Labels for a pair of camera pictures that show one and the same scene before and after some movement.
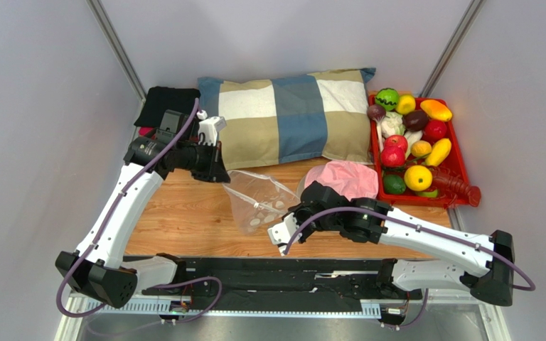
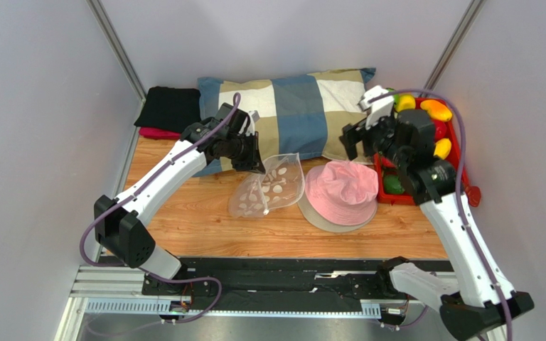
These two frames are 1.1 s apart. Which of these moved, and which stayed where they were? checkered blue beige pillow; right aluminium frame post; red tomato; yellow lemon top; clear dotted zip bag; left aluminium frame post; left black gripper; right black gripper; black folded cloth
Moved: clear dotted zip bag; right black gripper; left black gripper
Stayed: yellow lemon top; red tomato; left aluminium frame post; black folded cloth; right aluminium frame post; checkered blue beige pillow
